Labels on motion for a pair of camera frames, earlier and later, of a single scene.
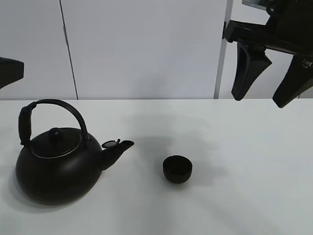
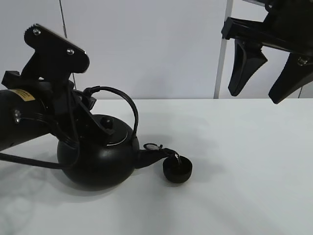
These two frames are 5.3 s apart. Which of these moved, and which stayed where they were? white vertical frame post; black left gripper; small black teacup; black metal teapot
Moved: black left gripper; black metal teapot
Stayed: small black teacup; white vertical frame post
